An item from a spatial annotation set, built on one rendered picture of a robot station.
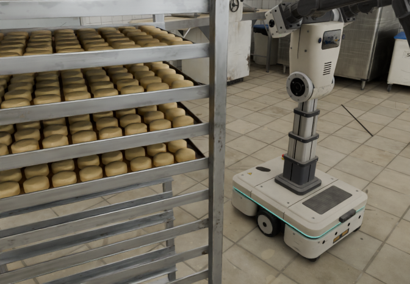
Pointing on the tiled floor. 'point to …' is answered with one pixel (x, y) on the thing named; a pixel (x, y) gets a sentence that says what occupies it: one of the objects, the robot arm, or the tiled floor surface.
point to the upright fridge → (350, 35)
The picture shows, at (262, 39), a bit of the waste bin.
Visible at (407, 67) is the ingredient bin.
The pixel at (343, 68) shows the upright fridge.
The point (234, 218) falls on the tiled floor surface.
